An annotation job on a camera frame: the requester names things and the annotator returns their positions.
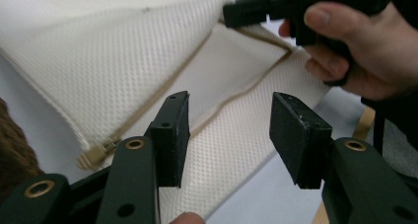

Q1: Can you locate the brown knitted cloth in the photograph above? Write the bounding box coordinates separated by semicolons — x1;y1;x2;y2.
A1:
0;97;45;202

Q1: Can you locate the white mesh laundry bag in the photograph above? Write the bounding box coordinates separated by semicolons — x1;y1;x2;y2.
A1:
0;0;331;224

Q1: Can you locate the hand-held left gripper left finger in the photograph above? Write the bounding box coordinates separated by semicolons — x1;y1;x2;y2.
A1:
144;91;191;189

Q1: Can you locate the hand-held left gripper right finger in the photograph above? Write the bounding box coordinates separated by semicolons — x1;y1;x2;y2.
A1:
269;92;333;190

